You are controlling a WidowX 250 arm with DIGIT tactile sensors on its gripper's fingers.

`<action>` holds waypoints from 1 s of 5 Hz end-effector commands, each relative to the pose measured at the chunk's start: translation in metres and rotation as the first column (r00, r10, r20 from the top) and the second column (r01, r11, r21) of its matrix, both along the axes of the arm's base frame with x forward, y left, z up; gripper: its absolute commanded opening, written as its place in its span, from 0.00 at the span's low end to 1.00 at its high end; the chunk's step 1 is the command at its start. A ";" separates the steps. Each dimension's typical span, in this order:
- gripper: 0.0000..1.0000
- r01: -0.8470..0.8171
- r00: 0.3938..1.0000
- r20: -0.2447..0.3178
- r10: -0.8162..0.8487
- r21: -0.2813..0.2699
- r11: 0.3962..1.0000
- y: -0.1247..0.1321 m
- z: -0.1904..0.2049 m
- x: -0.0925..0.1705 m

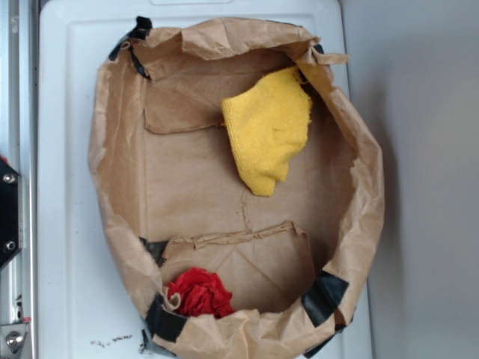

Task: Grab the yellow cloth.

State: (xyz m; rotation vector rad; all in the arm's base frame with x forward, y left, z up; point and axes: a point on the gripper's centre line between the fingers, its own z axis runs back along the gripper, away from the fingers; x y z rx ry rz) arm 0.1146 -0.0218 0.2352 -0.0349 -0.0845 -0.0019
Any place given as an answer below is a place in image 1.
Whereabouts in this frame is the yellow microfiber cloth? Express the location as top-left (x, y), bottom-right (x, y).
top-left (222, 66), bottom-right (313, 197)

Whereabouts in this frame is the brown paper bag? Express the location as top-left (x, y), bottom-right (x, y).
top-left (88, 17), bottom-right (385, 358)

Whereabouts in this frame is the red crumpled tissue paper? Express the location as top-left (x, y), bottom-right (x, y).
top-left (167, 267), bottom-right (235, 319)

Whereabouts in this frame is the white plastic tray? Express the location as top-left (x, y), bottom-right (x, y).
top-left (36, 0), bottom-right (374, 359)

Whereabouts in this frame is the black metal bracket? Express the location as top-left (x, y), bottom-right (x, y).
top-left (0, 156), bottom-right (23, 270)

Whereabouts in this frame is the aluminium frame rail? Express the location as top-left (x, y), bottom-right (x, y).
top-left (1, 1), bottom-right (39, 358)

